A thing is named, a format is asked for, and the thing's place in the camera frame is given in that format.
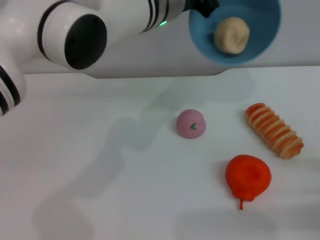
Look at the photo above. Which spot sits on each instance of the blue bowl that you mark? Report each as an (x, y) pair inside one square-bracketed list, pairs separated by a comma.
[(262, 45)]

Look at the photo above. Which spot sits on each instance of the orange striped bread roll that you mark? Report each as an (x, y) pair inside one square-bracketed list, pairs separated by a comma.
[(273, 130)]

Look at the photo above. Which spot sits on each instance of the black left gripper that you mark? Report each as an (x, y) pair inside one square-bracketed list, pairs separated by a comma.
[(200, 5)]

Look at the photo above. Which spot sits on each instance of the beige egg yolk pastry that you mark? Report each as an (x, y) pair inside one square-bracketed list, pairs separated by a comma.
[(232, 35)]

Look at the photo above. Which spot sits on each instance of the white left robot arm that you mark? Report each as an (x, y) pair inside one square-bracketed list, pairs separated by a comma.
[(75, 37)]

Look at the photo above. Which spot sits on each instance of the red pear-shaped toy fruit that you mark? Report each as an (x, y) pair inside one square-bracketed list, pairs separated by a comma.
[(248, 176)]

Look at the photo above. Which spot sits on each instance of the pink peach-shaped pastry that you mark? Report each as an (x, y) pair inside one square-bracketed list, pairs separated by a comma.
[(191, 123)]

